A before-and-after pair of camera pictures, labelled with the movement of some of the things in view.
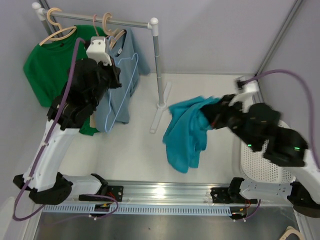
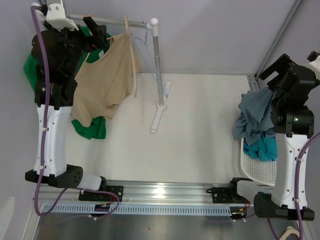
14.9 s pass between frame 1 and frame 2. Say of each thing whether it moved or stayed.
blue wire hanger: moved
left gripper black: moved
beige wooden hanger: moved
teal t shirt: moved
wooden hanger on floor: stayed
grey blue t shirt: moved
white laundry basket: stayed
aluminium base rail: stayed
